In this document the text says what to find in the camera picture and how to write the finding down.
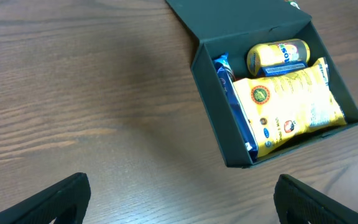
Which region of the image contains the purple Dairy Milk bar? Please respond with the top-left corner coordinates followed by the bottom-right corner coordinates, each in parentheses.
top-left (213, 53), bottom-right (259, 162)

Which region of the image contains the yellow Mentos gum bottle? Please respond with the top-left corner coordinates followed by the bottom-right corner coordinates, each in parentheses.
top-left (246, 39), bottom-right (311, 76)

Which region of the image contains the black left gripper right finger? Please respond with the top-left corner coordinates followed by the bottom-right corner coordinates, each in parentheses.
top-left (273, 174), bottom-right (358, 224)

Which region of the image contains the black box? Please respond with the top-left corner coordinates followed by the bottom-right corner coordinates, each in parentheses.
top-left (168, 0), bottom-right (358, 168)

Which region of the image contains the yellow snack bag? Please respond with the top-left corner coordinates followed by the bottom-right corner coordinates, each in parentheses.
top-left (234, 57), bottom-right (346, 157)

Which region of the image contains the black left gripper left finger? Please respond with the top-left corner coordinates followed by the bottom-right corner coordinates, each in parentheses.
top-left (0, 172), bottom-right (91, 224)

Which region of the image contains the blue Eclipse mint pack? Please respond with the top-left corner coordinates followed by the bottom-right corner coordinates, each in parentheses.
top-left (256, 61), bottom-right (308, 77)

